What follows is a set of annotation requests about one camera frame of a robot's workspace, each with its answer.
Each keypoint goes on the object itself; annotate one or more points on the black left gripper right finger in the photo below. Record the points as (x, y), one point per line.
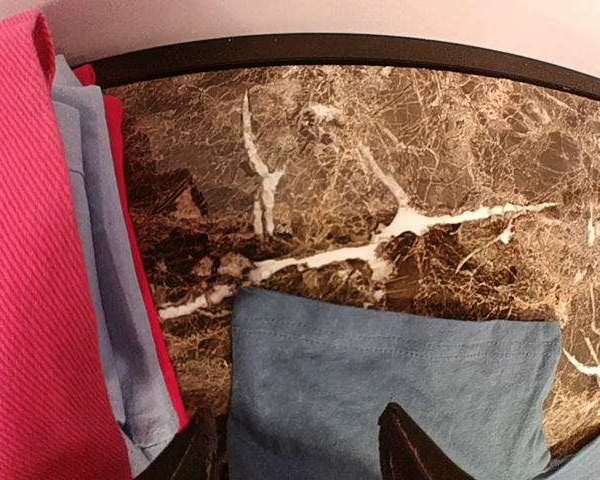
(406, 452)

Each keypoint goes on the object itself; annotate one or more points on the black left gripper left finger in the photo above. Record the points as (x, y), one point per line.
(192, 454)

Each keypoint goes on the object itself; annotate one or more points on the dark blue garment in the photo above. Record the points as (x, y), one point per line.
(311, 379)

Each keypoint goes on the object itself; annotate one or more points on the pink trousers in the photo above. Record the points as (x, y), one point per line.
(55, 417)

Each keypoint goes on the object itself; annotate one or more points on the folded light blue shirt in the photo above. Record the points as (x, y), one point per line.
(137, 390)

